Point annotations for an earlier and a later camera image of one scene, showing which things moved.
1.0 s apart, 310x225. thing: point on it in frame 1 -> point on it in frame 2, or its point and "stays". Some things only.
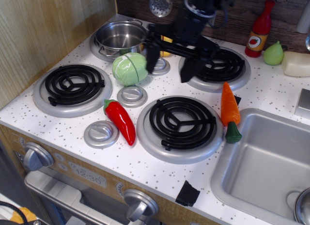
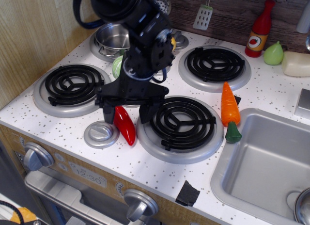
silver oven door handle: x=68 y=197 stays
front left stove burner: x=72 y=90 stays
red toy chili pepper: x=116 y=113 stays
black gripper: x=187 y=40 -> x=123 y=90
